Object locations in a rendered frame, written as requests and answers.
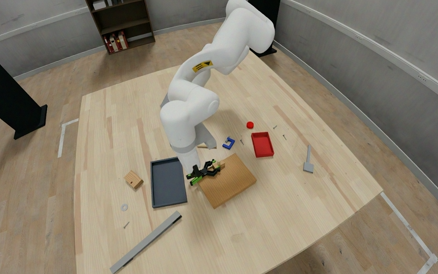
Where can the red short cylinder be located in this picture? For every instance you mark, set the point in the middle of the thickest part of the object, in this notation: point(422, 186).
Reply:
point(250, 125)

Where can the flat wooden board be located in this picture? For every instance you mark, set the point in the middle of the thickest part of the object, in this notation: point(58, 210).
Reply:
point(232, 179)

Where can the red shallow tray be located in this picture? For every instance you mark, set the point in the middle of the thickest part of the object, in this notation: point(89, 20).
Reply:
point(262, 144)

